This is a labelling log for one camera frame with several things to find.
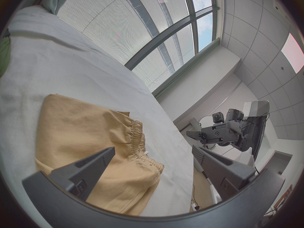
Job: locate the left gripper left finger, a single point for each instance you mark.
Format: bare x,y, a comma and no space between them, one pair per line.
80,177

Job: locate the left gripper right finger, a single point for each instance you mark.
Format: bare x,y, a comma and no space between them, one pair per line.
225,178

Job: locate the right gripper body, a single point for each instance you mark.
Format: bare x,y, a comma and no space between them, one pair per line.
217,134

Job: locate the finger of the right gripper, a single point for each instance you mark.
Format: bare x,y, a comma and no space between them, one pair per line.
196,135

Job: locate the tan shorts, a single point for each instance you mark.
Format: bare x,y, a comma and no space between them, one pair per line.
78,127

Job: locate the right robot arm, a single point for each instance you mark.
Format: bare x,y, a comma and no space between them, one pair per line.
257,132

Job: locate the bed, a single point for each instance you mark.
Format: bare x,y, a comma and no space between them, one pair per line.
71,68

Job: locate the ceiling light panel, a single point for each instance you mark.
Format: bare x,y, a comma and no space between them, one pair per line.
293,53

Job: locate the window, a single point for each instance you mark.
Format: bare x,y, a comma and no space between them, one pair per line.
118,20

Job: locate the green garment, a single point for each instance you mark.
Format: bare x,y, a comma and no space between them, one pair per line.
4,56

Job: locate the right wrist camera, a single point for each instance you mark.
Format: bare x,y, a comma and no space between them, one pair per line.
218,117

